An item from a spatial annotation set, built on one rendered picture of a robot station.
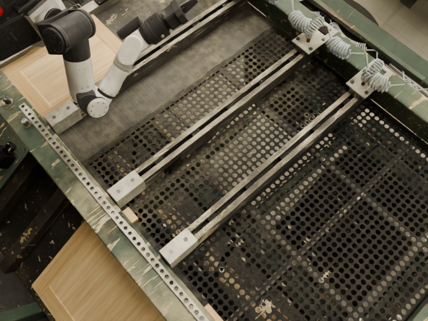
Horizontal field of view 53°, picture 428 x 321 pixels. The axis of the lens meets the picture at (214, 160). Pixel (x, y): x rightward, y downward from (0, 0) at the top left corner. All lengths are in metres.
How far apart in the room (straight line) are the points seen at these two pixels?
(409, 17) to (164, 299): 6.04
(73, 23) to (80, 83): 0.20
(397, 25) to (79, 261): 5.85
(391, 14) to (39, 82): 5.69
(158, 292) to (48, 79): 1.03
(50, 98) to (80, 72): 0.46
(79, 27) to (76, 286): 1.08
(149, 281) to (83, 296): 0.52
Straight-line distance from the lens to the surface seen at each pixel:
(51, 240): 2.07
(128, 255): 1.54
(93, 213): 1.62
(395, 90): 1.91
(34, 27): 1.54
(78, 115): 1.84
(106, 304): 1.91
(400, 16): 6.97
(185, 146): 1.65
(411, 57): 2.46
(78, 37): 1.44
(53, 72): 2.02
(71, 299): 2.01
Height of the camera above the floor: 1.56
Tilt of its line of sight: 11 degrees down
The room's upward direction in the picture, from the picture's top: 41 degrees clockwise
